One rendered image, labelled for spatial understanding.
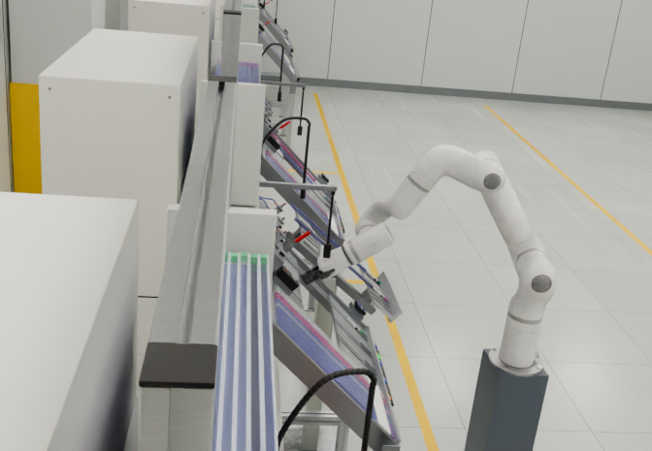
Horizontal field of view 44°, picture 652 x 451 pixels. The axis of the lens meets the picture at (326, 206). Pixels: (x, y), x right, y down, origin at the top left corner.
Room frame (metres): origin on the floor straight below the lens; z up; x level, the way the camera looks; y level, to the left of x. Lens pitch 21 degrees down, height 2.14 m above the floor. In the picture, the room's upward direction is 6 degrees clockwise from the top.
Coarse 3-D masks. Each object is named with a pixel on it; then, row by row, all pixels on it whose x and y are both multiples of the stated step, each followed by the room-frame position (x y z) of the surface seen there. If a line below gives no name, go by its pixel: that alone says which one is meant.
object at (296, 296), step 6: (288, 252) 2.53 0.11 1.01; (294, 258) 2.54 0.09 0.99; (282, 264) 2.36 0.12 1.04; (288, 264) 2.43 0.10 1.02; (276, 270) 2.27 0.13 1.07; (288, 270) 2.38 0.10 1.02; (294, 270) 2.43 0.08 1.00; (300, 288) 2.33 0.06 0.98; (294, 294) 2.23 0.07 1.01; (300, 294) 2.28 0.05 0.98; (294, 300) 2.19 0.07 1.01; (300, 300) 2.24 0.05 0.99; (300, 306) 2.18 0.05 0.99; (276, 318) 1.94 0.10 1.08
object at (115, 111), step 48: (96, 48) 2.16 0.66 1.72; (144, 48) 2.22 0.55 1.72; (192, 48) 2.30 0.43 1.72; (48, 96) 1.79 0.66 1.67; (96, 96) 1.80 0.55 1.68; (144, 96) 1.82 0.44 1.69; (192, 96) 2.31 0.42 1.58; (48, 144) 1.79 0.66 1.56; (96, 144) 1.80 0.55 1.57; (144, 144) 1.82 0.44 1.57; (192, 144) 2.40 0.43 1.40; (48, 192) 1.79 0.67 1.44; (96, 192) 1.80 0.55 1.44; (144, 192) 1.82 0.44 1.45; (144, 240) 1.82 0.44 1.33; (144, 288) 1.82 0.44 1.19; (144, 336) 1.82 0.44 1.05
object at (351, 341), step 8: (336, 312) 2.45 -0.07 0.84; (344, 312) 2.54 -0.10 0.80; (336, 320) 2.38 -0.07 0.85; (344, 320) 2.47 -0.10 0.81; (352, 320) 2.55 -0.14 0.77; (336, 328) 2.32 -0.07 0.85; (344, 328) 2.39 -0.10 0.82; (352, 328) 2.47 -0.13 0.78; (360, 328) 2.55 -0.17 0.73; (336, 336) 2.28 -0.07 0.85; (344, 336) 2.33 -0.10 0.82; (352, 336) 2.39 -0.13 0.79; (360, 336) 2.48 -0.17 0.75; (344, 344) 2.26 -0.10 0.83; (352, 344) 2.33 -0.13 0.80; (360, 344) 2.39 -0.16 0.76; (344, 352) 2.20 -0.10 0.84; (352, 352) 2.26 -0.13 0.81; (360, 352) 2.33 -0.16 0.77; (368, 352) 2.38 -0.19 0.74; (352, 360) 2.20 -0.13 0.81; (360, 360) 2.26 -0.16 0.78; (368, 360) 2.34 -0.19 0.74; (360, 368) 2.21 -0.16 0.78; (368, 368) 2.27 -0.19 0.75; (376, 384) 2.21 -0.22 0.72
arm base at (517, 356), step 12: (516, 324) 2.44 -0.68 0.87; (528, 324) 2.43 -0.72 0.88; (540, 324) 2.45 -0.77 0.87; (504, 336) 2.48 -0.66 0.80; (516, 336) 2.43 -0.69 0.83; (528, 336) 2.43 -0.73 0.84; (504, 348) 2.46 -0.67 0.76; (516, 348) 2.43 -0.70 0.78; (528, 348) 2.43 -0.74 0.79; (492, 360) 2.46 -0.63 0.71; (504, 360) 2.45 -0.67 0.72; (516, 360) 2.43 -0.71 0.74; (528, 360) 2.43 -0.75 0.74; (540, 360) 2.50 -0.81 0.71; (516, 372) 2.40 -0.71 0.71; (528, 372) 2.40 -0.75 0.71
